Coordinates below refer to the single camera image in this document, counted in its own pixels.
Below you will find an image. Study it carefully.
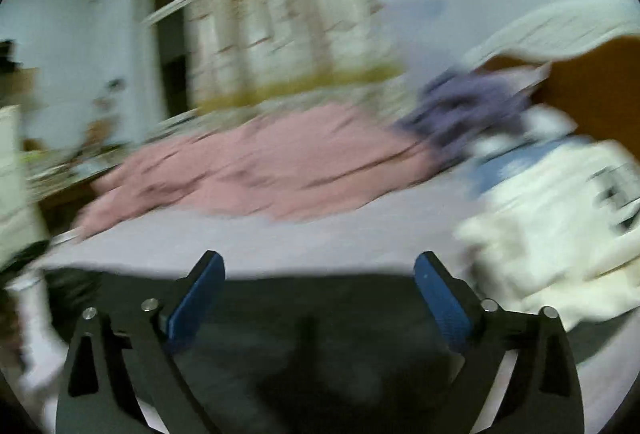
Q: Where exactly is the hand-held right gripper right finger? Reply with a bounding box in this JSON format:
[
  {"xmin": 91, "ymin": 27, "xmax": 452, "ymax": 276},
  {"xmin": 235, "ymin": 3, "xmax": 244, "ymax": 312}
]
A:
[{"xmin": 414, "ymin": 251, "xmax": 585, "ymax": 434}]

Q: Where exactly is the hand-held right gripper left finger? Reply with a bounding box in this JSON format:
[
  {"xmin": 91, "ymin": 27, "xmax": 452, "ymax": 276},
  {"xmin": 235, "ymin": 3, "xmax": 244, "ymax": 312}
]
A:
[{"xmin": 56, "ymin": 250, "xmax": 226, "ymax": 434}]

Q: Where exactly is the black jacket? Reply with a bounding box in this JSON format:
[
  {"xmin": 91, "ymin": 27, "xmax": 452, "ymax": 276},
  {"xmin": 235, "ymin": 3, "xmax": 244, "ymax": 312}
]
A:
[{"xmin": 30, "ymin": 266, "xmax": 631, "ymax": 434}]

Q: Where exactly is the cream garment with dark print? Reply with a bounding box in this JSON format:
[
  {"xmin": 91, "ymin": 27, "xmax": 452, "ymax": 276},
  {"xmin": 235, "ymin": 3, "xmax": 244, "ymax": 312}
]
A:
[{"xmin": 455, "ymin": 141, "xmax": 640, "ymax": 331}]

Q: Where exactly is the blue flower print pillow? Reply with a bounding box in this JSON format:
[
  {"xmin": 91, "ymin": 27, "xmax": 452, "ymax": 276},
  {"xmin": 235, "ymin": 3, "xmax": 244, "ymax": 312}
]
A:
[{"xmin": 470, "ymin": 136, "xmax": 596, "ymax": 195}]

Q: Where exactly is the pink plaid quilt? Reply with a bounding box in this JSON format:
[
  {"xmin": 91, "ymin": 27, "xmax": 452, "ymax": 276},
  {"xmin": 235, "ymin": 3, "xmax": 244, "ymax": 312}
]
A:
[{"xmin": 75, "ymin": 101, "xmax": 442, "ymax": 239}]

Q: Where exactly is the brown wooden desk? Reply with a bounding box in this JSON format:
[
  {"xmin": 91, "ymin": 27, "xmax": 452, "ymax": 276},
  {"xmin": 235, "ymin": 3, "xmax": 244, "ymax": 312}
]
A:
[{"xmin": 30, "ymin": 164, "xmax": 117, "ymax": 235}]

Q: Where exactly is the cluttered wooden side table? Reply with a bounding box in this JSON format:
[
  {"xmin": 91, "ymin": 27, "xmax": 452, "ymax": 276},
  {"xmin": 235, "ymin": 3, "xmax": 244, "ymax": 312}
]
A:
[{"xmin": 20, "ymin": 78, "xmax": 132, "ymax": 191}]

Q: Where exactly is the purple fleece garment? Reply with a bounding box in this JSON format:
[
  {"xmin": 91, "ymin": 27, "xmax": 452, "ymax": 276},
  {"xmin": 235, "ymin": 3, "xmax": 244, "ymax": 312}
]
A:
[{"xmin": 395, "ymin": 68, "xmax": 536, "ymax": 159}]

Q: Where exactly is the white pillow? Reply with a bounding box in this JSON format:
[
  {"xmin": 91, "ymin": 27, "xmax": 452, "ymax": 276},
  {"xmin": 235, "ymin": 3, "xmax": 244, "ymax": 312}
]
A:
[{"xmin": 520, "ymin": 106, "xmax": 577, "ymax": 141}]

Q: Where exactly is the white cabinet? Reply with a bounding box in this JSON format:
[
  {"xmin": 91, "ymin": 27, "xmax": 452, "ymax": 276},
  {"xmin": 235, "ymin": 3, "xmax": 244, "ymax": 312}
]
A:
[{"xmin": 0, "ymin": 104, "xmax": 51, "ymax": 265}]

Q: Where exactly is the white framed window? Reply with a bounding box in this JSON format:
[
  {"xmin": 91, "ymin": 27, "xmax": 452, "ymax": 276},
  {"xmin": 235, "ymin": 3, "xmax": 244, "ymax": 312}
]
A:
[{"xmin": 135, "ymin": 0, "xmax": 202, "ymax": 125}]

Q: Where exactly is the wooden headboard with white trim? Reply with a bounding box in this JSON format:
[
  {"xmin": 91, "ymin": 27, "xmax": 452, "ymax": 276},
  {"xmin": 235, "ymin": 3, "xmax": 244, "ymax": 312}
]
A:
[{"xmin": 465, "ymin": 0, "xmax": 640, "ymax": 145}]

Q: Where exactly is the cream floral curtain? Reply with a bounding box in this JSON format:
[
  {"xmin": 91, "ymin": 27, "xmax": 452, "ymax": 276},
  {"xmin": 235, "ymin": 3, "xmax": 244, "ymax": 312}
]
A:
[{"xmin": 187, "ymin": 0, "xmax": 407, "ymax": 115}]

